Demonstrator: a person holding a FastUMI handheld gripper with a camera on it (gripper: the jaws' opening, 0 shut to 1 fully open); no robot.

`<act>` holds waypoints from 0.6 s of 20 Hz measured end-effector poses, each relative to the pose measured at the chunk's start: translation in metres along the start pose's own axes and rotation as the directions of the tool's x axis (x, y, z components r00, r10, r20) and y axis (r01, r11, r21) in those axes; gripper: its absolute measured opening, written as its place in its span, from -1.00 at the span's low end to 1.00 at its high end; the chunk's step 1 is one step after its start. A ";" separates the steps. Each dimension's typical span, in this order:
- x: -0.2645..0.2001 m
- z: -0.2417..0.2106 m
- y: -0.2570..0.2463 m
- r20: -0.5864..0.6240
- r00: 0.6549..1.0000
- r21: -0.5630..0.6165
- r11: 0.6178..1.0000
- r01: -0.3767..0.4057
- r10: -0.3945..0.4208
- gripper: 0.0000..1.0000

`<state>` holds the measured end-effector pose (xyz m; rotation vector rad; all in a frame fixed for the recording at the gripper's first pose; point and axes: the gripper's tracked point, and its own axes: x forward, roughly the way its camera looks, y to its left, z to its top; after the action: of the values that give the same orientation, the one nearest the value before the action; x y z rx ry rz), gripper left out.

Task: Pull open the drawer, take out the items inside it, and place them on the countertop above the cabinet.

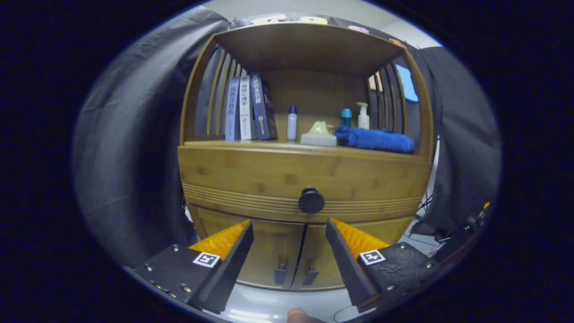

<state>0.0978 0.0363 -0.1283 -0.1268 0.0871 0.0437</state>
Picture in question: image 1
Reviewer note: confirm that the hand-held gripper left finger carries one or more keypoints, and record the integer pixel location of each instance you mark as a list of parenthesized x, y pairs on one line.
[(233, 264)]

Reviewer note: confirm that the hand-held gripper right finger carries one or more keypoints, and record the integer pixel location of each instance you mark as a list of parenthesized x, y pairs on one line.
[(345, 262)]

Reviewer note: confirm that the black round drawer knob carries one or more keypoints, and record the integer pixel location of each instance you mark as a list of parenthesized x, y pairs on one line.
[(311, 200)]

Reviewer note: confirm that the wooden drawer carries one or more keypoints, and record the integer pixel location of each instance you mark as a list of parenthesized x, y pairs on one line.
[(251, 175)]

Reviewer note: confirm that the pale green soap dish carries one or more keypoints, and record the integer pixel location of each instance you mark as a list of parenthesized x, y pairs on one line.
[(319, 134)]

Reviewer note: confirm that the wooden countertop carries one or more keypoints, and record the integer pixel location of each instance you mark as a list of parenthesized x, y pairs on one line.
[(278, 143)]

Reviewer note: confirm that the wooden bamboo cabinet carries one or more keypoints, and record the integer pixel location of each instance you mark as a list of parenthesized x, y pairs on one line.
[(309, 45)]

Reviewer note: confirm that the black equipment with orange part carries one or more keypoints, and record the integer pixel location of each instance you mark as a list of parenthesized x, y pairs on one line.
[(466, 233)]

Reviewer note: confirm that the folded blue towel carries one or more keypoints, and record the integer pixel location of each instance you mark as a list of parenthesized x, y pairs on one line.
[(376, 139)]

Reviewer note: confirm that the teal bottle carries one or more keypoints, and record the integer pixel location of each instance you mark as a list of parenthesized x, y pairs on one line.
[(345, 116)]

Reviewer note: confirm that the white pump bottle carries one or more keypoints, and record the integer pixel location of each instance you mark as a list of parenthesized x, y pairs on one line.
[(363, 115)]

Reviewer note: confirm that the white bottle blue cap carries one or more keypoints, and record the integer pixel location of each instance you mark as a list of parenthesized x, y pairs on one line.
[(292, 123)]

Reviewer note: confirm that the light blue book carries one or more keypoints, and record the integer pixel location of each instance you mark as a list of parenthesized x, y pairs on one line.
[(232, 112)]

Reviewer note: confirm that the white book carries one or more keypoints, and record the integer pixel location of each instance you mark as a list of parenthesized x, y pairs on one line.
[(245, 107)]

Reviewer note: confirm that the dark blue book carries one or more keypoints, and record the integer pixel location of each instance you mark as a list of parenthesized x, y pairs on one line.
[(263, 105)]

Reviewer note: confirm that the black backdrop cloth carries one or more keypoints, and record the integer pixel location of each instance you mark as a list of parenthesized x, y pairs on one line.
[(134, 134)]

